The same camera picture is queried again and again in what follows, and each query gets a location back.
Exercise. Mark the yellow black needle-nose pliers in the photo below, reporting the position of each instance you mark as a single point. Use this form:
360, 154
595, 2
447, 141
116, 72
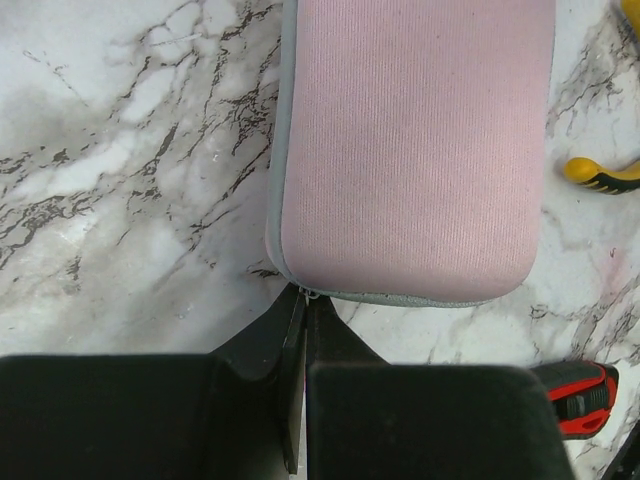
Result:
607, 74

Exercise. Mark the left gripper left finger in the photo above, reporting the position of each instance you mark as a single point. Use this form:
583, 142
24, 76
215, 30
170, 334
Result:
232, 413

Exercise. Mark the pink zippered umbrella case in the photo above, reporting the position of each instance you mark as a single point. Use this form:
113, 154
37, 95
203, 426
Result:
408, 152

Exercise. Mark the red black utility knife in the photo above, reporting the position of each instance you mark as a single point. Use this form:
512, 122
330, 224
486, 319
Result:
583, 394

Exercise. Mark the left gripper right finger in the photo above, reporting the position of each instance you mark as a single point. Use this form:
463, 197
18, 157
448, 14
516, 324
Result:
369, 419

